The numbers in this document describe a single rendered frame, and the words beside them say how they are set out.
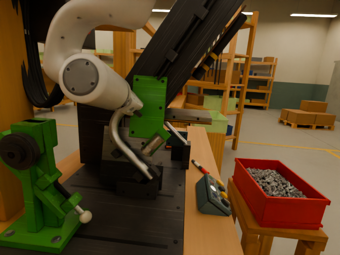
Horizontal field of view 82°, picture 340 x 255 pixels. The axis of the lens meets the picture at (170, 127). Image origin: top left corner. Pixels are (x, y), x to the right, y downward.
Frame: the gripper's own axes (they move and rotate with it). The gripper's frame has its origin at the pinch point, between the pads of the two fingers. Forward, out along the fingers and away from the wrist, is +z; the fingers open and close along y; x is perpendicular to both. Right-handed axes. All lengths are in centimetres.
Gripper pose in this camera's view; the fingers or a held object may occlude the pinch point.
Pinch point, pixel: (131, 101)
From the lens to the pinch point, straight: 65.2
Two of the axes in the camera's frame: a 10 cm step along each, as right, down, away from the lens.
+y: -6.4, -7.7, 0.4
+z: 0.7, 0.0, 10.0
